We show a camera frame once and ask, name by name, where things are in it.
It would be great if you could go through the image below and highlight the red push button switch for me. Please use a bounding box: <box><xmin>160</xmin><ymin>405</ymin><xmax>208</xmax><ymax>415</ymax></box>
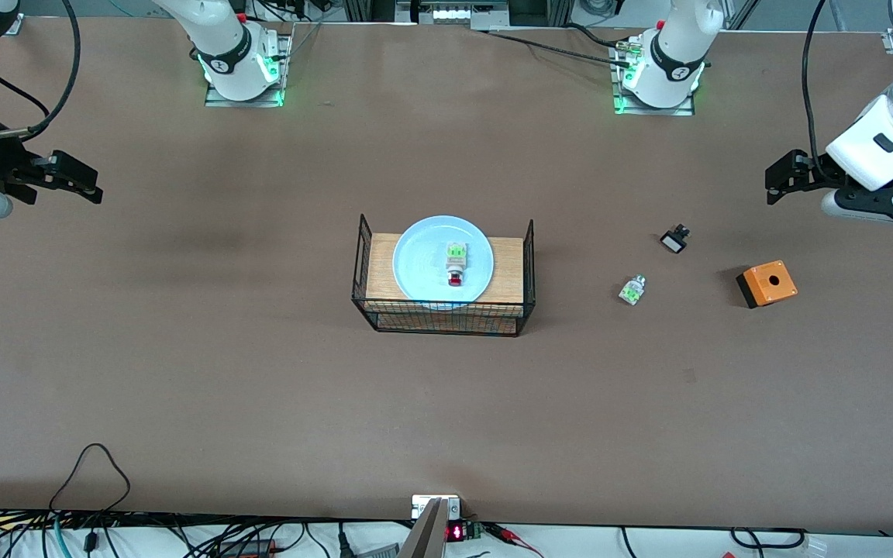
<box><xmin>445</xmin><ymin>241</ymin><xmax>469</xmax><ymax>288</ymax></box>

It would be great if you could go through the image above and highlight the light blue plate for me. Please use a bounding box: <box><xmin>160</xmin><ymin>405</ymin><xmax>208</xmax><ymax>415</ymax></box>
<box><xmin>392</xmin><ymin>215</ymin><xmax>495</xmax><ymax>305</ymax></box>

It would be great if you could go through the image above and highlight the grey control box with lights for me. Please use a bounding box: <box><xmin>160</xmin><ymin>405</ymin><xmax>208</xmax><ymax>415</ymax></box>
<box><xmin>396</xmin><ymin>0</ymin><xmax>509</xmax><ymax>30</ymax></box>

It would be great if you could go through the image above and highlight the black power adapter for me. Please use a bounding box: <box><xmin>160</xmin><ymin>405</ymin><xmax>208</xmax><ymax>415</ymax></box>
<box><xmin>218</xmin><ymin>539</ymin><xmax>278</xmax><ymax>558</ymax></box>

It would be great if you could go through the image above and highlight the grey aluminium bar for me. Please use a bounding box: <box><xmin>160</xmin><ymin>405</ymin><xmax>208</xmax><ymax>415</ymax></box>
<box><xmin>398</xmin><ymin>498</ymin><xmax>449</xmax><ymax>558</ymax></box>

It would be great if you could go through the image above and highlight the orange button enclosure box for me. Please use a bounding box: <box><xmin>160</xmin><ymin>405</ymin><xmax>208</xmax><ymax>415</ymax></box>
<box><xmin>736</xmin><ymin>260</ymin><xmax>798</xmax><ymax>309</ymax></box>

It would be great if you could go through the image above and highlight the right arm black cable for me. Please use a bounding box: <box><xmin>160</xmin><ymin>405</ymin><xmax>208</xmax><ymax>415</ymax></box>
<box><xmin>0</xmin><ymin>0</ymin><xmax>81</xmax><ymax>142</ymax></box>

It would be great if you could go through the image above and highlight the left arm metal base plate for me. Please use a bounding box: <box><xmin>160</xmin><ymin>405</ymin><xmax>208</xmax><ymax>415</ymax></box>
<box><xmin>609</xmin><ymin>39</ymin><xmax>697</xmax><ymax>117</ymax></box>

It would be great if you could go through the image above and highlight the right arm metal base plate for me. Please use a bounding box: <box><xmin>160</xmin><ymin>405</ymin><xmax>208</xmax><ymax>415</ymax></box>
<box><xmin>205</xmin><ymin>29</ymin><xmax>294</xmax><ymax>108</ymax></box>

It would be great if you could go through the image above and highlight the thin black looped cable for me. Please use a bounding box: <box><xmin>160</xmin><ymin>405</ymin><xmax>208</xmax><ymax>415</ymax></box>
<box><xmin>49</xmin><ymin>443</ymin><xmax>132</xmax><ymax>514</ymax></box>

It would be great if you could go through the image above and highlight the black base power cable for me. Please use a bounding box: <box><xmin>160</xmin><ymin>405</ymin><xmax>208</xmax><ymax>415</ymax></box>
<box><xmin>485</xmin><ymin>23</ymin><xmax>637</xmax><ymax>69</ymax></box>

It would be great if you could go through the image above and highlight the black wire rack wooden shelf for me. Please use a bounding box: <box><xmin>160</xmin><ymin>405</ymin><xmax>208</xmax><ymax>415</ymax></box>
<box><xmin>351</xmin><ymin>214</ymin><xmax>536</xmax><ymax>338</ymax></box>

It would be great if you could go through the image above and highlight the black flat loop cable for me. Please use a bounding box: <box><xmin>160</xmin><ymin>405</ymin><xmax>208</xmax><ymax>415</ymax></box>
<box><xmin>729</xmin><ymin>527</ymin><xmax>808</xmax><ymax>551</ymax></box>

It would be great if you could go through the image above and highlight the red clip lead wire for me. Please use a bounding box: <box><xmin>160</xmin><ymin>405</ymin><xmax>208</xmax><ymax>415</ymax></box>
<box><xmin>485</xmin><ymin>523</ymin><xmax>544</xmax><ymax>558</ymax></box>

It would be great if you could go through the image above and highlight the silver metal bracket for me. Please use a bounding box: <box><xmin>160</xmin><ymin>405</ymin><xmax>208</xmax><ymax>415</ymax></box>
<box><xmin>412</xmin><ymin>494</ymin><xmax>461</xmax><ymax>520</ymax></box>

